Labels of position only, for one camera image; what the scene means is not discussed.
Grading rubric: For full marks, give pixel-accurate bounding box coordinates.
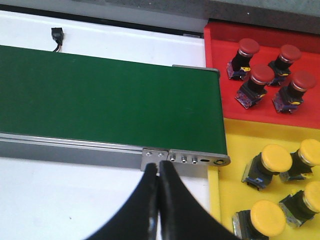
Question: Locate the red plastic tray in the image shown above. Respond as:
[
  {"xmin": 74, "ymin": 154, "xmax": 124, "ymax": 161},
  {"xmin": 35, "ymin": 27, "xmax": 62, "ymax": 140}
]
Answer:
[{"xmin": 204, "ymin": 21, "xmax": 320, "ymax": 129}]

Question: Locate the aluminium conveyor frame rail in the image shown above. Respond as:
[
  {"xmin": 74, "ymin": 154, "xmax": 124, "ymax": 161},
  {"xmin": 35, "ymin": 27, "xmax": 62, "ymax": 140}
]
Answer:
[{"xmin": 0, "ymin": 65, "xmax": 230, "ymax": 178}]

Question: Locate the grey speckled stone slab right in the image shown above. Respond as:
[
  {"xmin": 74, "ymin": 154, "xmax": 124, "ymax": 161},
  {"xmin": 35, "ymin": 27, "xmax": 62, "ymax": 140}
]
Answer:
[{"xmin": 109, "ymin": 0, "xmax": 320, "ymax": 35}]

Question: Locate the red mushroom push button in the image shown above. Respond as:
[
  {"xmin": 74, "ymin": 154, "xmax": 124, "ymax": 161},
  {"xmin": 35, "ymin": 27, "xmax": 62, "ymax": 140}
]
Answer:
[
  {"xmin": 234, "ymin": 64, "xmax": 275, "ymax": 109},
  {"xmin": 272, "ymin": 70, "xmax": 317, "ymax": 114},
  {"xmin": 226, "ymin": 38, "xmax": 260, "ymax": 81},
  {"xmin": 268, "ymin": 44, "xmax": 302, "ymax": 86}
]

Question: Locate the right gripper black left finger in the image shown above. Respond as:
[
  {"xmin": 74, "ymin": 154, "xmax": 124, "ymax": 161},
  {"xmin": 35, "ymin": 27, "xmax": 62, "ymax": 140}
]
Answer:
[{"xmin": 88, "ymin": 163, "xmax": 158, "ymax": 240}]

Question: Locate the yellow mushroom push button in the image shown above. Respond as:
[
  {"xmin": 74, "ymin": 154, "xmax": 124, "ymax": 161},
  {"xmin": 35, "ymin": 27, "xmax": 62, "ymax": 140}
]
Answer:
[
  {"xmin": 279, "ymin": 138, "xmax": 320, "ymax": 183},
  {"xmin": 232, "ymin": 200, "xmax": 286, "ymax": 240},
  {"xmin": 241, "ymin": 144, "xmax": 293, "ymax": 190},
  {"xmin": 278, "ymin": 181, "xmax": 320, "ymax": 228}
]

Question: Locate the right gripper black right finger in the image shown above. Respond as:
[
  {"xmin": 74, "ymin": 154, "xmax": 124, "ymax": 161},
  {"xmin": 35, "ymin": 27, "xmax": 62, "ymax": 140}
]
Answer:
[{"xmin": 158, "ymin": 161, "xmax": 238, "ymax": 240}]

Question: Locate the green conveyor belt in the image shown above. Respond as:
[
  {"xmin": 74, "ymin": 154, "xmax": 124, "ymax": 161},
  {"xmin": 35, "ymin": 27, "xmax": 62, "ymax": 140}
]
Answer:
[{"xmin": 0, "ymin": 46, "xmax": 227, "ymax": 154}]

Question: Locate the black sensor with cable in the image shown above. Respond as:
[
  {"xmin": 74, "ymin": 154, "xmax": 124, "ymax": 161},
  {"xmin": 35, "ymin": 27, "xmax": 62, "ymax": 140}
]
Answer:
[{"xmin": 51, "ymin": 27, "xmax": 64, "ymax": 52}]

